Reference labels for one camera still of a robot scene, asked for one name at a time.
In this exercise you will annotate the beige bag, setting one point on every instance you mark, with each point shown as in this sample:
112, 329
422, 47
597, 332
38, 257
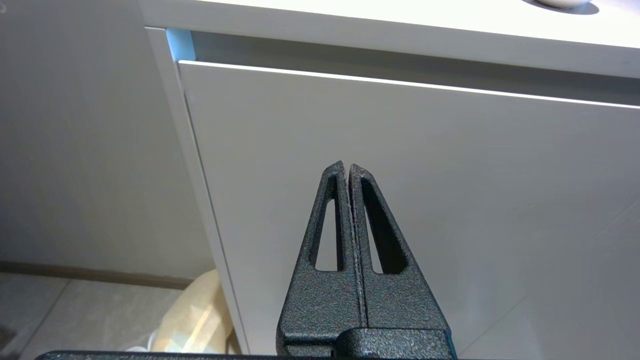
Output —
200, 315

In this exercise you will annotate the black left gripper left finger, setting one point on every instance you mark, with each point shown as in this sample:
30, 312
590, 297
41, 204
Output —
320, 305

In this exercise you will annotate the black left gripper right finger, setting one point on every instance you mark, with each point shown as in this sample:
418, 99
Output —
400, 302

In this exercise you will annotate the grey cabinet door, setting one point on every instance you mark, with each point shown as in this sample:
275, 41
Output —
475, 200

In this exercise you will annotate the white round puck device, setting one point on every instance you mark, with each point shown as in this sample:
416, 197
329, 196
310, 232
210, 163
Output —
560, 2

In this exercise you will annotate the dark brown baseboard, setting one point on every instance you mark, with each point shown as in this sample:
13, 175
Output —
75, 272

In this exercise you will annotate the grey sideboard cabinet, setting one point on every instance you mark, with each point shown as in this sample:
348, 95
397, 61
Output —
400, 25

